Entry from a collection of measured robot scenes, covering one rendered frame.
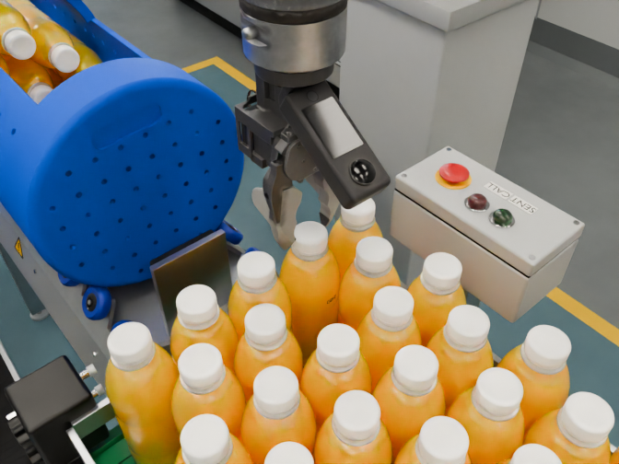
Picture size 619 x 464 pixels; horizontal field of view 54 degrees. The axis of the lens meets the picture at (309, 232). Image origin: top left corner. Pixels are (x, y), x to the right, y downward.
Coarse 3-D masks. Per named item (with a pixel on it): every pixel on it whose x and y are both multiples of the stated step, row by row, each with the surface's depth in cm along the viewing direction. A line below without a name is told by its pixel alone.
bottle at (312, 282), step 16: (288, 256) 68; (304, 256) 67; (320, 256) 67; (288, 272) 68; (304, 272) 67; (320, 272) 67; (336, 272) 69; (288, 288) 69; (304, 288) 68; (320, 288) 68; (336, 288) 70; (304, 304) 69; (320, 304) 69; (336, 304) 72; (304, 320) 71; (320, 320) 71; (336, 320) 74; (304, 336) 73; (304, 352) 75
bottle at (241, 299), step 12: (276, 276) 64; (240, 288) 64; (252, 288) 63; (264, 288) 63; (276, 288) 65; (228, 300) 66; (240, 300) 64; (252, 300) 63; (264, 300) 64; (276, 300) 64; (288, 300) 66; (228, 312) 66; (240, 312) 64; (288, 312) 66; (240, 324) 65; (288, 324) 67; (240, 336) 66
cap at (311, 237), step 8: (304, 224) 67; (312, 224) 67; (320, 224) 67; (296, 232) 66; (304, 232) 66; (312, 232) 66; (320, 232) 66; (296, 240) 66; (304, 240) 65; (312, 240) 65; (320, 240) 65; (296, 248) 66; (304, 248) 65; (312, 248) 65; (320, 248) 66
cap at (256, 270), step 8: (248, 256) 64; (256, 256) 64; (264, 256) 64; (240, 264) 63; (248, 264) 63; (256, 264) 63; (264, 264) 63; (272, 264) 63; (240, 272) 62; (248, 272) 62; (256, 272) 62; (264, 272) 62; (272, 272) 62; (240, 280) 63; (248, 280) 62; (256, 280) 62; (264, 280) 62; (272, 280) 63; (256, 288) 63
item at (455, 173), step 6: (444, 168) 74; (450, 168) 74; (456, 168) 74; (462, 168) 74; (444, 174) 73; (450, 174) 73; (456, 174) 73; (462, 174) 73; (468, 174) 73; (450, 180) 72; (456, 180) 72; (462, 180) 72
